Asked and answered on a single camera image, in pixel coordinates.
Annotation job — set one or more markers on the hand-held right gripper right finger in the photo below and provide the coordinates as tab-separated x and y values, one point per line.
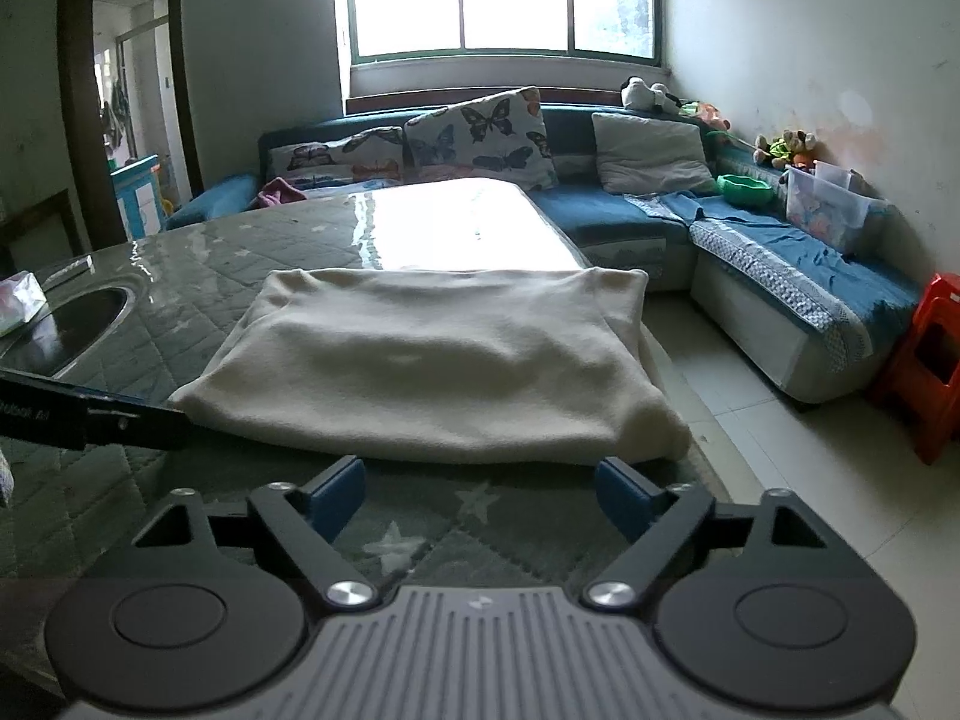
621	496

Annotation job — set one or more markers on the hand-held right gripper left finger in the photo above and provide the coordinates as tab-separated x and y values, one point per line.
337	496

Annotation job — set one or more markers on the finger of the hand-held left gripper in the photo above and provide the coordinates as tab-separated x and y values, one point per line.
142	426

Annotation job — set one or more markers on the cream knit garment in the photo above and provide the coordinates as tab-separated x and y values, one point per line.
420	360

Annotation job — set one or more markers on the tissue pack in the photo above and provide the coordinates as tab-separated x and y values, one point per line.
19	304

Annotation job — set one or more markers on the white remote control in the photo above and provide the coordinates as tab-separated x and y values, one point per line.
69	271

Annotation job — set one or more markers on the dark wooden chair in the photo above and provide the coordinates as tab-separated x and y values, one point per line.
64	229

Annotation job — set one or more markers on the blue and white toy furniture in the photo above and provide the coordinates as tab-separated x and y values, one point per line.
139	195

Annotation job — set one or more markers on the pink cloth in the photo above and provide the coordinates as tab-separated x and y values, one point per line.
279	193

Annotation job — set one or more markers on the blue corner sofa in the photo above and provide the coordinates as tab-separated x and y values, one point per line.
600	214

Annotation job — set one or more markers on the small butterfly print pillow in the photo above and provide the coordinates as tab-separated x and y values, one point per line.
337	161

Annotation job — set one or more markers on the green bowl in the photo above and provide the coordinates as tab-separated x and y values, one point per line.
744	189

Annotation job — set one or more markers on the red plastic stool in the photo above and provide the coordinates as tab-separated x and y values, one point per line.
926	360

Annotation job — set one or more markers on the grey plain pillow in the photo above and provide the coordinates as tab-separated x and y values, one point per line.
649	154

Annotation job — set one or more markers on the clear plastic storage box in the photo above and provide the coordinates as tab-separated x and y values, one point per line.
829	206

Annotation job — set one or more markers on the brown and green plush toys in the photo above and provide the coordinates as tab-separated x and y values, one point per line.
784	148

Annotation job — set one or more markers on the large butterfly print pillow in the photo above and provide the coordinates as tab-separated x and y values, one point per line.
487	135

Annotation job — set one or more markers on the green and pink plush toy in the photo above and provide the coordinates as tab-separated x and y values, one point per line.
709	116

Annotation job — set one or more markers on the panda plush toy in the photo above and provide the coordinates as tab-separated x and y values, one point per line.
646	95

